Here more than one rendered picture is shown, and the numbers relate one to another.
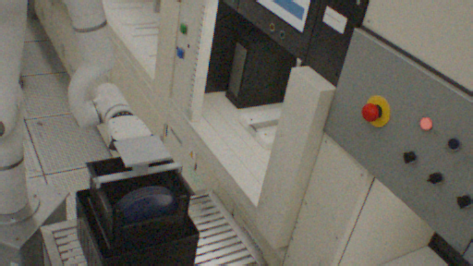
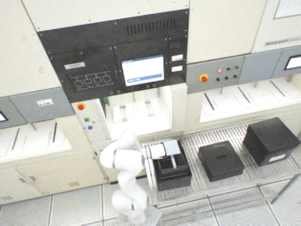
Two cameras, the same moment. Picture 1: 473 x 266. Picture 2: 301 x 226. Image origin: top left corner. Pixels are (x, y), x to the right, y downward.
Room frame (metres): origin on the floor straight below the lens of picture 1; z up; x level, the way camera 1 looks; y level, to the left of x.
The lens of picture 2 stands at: (0.70, 1.03, 2.46)
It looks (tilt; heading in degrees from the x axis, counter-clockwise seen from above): 47 degrees down; 299
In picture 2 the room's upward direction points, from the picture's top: 6 degrees counter-clockwise
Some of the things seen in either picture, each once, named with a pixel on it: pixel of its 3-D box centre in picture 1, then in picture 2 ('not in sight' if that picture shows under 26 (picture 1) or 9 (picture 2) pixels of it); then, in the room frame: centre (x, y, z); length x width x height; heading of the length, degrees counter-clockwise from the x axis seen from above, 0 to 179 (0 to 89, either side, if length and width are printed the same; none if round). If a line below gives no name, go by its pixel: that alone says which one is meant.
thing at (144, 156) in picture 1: (138, 194); (171, 159); (1.01, 0.22, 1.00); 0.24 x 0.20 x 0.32; 125
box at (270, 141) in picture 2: not in sight; (268, 141); (0.32, -0.31, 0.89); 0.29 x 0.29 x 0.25; 39
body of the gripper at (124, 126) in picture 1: (127, 131); (156, 152); (1.10, 0.28, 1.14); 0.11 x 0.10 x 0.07; 35
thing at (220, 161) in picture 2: not in sight; (220, 159); (0.66, -0.03, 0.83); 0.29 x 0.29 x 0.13; 38
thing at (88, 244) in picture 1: (135, 234); (170, 168); (1.01, 0.22, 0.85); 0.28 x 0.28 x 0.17; 35
